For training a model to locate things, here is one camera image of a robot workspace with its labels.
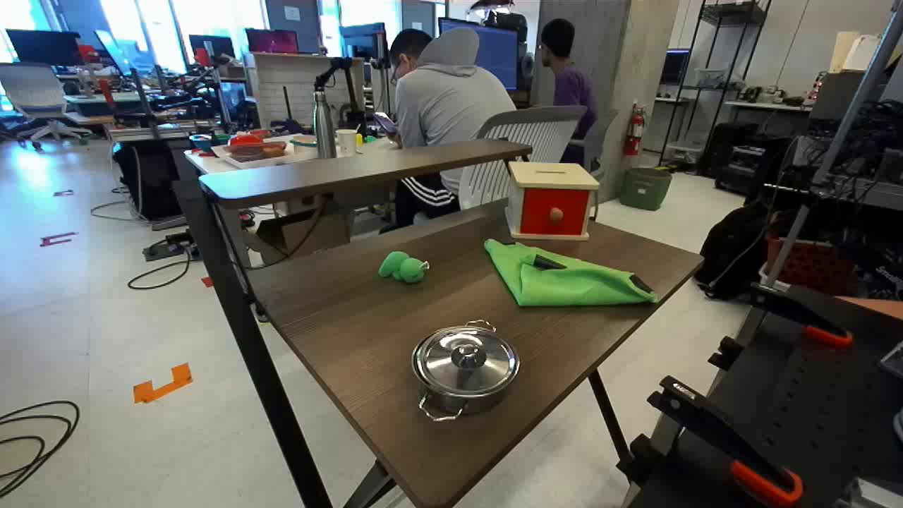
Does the black backpack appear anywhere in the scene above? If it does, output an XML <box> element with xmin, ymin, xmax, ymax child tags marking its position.
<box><xmin>694</xmin><ymin>203</ymin><xmax>770</xmax><ymax>299</ymax></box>

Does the orange floor tape marker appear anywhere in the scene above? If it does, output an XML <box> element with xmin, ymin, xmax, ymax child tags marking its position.
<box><xmin>134</xmin><ymin>364</ymin><xmax>193</xmax><ymax>402</ymax></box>

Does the grey mesh office chair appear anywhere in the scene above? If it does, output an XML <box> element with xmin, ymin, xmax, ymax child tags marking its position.
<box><xmin>458</xmin><ymin>103</ymin><xmax>591</xmax><ymax>213</ymax></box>

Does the black metal shelving rack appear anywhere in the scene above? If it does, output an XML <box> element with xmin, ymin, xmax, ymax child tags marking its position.
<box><xmin>656</xmin><ymin>0</ymin><xmax>774</xmax><ymax>164</ymax></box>

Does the green plush toy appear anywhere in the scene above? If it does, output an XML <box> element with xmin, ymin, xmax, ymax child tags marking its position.
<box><xmin>378</xmin><ymin>251</ymin><xmax>429</xmax><ymax>285</ymax></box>

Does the black orange clamp rear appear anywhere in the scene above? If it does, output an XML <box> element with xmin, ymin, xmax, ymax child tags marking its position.
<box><xmin>752</xmin><ymin>285</ymin><xmax>855</xmax><ymax>350</ymax></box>

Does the computer monitor blue screen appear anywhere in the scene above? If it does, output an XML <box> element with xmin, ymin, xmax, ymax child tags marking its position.
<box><xmin>441</xmin><ymin>16</ymin><xmax>520</xmax><ymax>90</ymax></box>

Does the green towel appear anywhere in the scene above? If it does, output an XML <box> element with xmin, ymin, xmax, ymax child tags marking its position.
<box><xmin>484</xmin><ymin>238</ymin><xmax>657</xmax><ymax>308</ymax></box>

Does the raised wooden shelf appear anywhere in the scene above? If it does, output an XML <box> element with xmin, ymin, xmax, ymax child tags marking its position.
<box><xmin>200</xmin><ymin>137</ymin><xmax>532</xmax><ymax>203</ymax></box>

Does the wooden box red drawer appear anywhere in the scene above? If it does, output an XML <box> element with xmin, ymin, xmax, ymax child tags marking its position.
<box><xmin>505</xmin><ymin>159</ymin><xmax>599</xmax><ymax>238</ymax></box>

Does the person in purple shirt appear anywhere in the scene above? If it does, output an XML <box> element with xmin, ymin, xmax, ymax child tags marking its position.
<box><xmin>540</xmin><ymin>16</ymin><xmax>595</xmax><ymax>164</ymax></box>

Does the black floor cable coil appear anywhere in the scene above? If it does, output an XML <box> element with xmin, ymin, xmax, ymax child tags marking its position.
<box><xmin>0</xmin><ymin>398</ymin><xmax>86</xmax><ymax>501</ymax></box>

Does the silver water bottle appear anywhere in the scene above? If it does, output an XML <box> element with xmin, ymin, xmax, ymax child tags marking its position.
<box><xmin>313</xmin><ymin>90</ymin><xmax>336</xmax><ymax>157</ymax></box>

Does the green bin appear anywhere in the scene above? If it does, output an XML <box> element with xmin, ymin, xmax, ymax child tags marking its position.
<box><xmin>619</xmin><ymin>167</ymin><xmax>671</xmax><ymax>210</ymax></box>

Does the black orange clamp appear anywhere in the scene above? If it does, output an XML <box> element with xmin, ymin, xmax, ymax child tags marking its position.
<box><xmin>650</xmin><ymin>374</ymin><xmax>804</xmax><ymax>508</ymax></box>
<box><xmin>752</xmin><ymin>285</ymin><xmax>855</xmax><ymax>350</ymax></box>

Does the person in grey hoodie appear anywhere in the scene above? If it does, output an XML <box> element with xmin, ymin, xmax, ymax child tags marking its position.
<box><xmin>389</xmin><ymin>27</ymin><xmax>513</xmax><ymax>226</ymax></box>

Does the red tray on desk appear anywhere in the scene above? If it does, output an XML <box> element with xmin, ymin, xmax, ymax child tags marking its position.
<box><xmin>226</xmin><ymin>128</ymin><xmax>285</xmax><ymax>159</ymax></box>

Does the black orange clamp front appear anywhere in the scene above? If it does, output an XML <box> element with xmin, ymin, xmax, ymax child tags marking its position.
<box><xmin>650</xmin><ymin>374</ymin><xmax>804</xmax><ymax>508</ymax></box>

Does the steel pot with lid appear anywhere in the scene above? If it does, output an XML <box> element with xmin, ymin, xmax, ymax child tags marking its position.
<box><xmin>409</xmin><ymin>319</ymin><xmax>522</xmax><ymax>423</ymax></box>

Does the red fire extinguisher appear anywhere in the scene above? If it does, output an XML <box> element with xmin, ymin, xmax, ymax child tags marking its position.
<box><xmin>622</xmin><ymin>103</ymin><xmax>646</xmax><ymax>157</ymax></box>

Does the white office chair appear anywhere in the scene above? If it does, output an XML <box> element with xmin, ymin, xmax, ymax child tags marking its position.
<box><xmin>0</xmin><ymin>62</ymin><xmax>92</xmax><ymax>148</ymax></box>

